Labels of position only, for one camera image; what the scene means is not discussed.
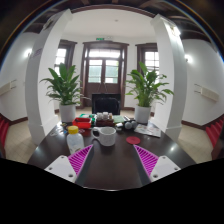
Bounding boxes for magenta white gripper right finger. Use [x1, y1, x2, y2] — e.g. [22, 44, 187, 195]
[134, 145, 180, 182]

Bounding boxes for right potted green plant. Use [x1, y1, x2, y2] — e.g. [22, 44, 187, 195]
[126, 62, 174, 124]

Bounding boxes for dark wooden double door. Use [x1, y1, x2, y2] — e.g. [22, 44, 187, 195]
[80, 41, 128, 107]

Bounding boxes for black chair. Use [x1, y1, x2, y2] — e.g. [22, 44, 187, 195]
[92, 93, 121, 115]

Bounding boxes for red round coaster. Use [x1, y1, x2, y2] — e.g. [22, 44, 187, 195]
[126, 136, 140, 144]

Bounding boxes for left potted green plant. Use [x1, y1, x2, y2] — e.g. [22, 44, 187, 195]
[42, 63, 85, 123]

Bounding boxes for red plastic box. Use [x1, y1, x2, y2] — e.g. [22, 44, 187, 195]
[72, 117, 91, 129]

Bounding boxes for brown tray with jars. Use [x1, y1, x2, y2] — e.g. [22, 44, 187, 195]
[95, 112, 114, 127]

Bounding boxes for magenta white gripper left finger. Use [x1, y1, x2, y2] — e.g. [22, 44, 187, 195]
[45, 145, 93, 183]

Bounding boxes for green book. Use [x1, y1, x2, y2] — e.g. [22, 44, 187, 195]
[113, 115, 124, 123]

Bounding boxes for silver round balls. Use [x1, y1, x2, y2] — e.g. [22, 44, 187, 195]
[124, 120, 137, 130]

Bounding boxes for potted green plant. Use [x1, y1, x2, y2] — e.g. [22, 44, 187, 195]
[42, 63, 85, 123]
[126, 62, 174, 124]

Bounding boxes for magazine on table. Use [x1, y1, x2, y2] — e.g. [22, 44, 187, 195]
[135, 124, 161, 138]

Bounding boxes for clear bottle yellow cap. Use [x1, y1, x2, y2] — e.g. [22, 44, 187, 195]
[67, 126, 84, 154]

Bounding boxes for white ceramic mug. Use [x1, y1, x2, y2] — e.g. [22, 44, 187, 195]
[91, 127, 116, 147]

